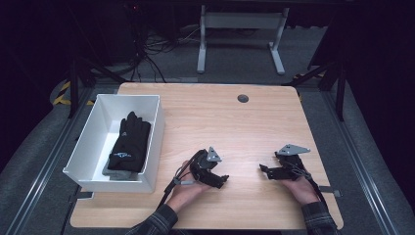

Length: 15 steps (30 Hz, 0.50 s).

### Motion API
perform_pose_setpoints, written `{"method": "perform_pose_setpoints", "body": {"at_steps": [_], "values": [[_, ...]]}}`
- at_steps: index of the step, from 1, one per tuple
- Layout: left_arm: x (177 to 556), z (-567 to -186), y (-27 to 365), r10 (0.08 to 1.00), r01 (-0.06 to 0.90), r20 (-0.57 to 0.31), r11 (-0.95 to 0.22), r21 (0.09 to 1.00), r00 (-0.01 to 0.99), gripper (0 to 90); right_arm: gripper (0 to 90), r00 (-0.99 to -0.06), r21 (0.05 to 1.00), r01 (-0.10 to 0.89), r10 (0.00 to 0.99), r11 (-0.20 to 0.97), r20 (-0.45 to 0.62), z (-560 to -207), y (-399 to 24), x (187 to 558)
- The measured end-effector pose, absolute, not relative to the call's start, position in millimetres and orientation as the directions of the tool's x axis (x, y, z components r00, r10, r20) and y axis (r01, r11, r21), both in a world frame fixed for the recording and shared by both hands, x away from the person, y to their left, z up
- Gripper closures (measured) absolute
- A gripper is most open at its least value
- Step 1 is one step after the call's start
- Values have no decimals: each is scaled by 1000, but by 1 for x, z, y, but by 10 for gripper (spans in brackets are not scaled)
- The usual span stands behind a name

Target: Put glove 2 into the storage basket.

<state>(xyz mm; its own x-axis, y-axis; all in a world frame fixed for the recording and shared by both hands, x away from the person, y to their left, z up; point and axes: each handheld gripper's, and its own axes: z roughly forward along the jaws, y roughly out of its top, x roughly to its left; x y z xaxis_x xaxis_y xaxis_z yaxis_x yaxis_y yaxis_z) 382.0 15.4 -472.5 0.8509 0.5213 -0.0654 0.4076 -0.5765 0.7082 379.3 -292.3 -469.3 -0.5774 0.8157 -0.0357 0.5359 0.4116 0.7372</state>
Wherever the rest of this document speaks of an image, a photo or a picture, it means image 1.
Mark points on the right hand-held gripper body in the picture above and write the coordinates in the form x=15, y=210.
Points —
x=288, y=168

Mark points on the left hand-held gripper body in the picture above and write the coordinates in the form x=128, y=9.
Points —
x=204, y=173

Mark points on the black glove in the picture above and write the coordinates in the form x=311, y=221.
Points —
x=130, y=143

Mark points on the white box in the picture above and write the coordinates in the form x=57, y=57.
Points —
x=88, y=147

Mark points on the person's right hand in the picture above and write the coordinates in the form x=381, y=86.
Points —
x=303, y=191

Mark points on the person's left hand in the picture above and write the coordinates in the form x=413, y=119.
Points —
x=184, y=194

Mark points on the dark round table grommet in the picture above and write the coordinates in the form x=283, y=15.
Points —
x=243, y=98

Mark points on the black metal stand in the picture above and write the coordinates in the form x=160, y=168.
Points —
x=74, y=91
x=341, y=94

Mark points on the grey metal table bracket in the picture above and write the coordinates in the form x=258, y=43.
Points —
x=84, y=195
x=333, y=192

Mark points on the aluminium floor rail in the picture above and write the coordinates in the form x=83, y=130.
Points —
x=359, y=163
x=42, y=173

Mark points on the white metal table frame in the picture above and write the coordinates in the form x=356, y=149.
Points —
x=243, y=20

